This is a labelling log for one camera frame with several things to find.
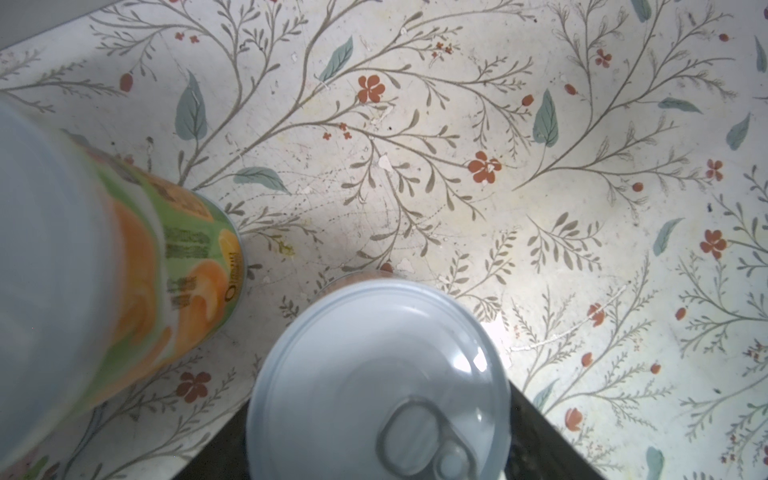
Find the orange can pull-tab lid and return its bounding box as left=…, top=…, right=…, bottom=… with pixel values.
left=245, top=277, right=511, bottom=479

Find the orange green can plastic lid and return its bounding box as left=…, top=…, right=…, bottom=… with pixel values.
left=1, top=104, right=246, bottom=467

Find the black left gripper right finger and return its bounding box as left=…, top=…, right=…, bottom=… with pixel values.
left=504, top=383, right=603, bottom=480

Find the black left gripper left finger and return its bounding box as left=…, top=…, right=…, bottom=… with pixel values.
left=173, top=403, right=250, bottom=480

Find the grey metal cabinet box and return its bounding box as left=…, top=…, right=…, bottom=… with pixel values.
left=1, top=0, right=117, bottom=50

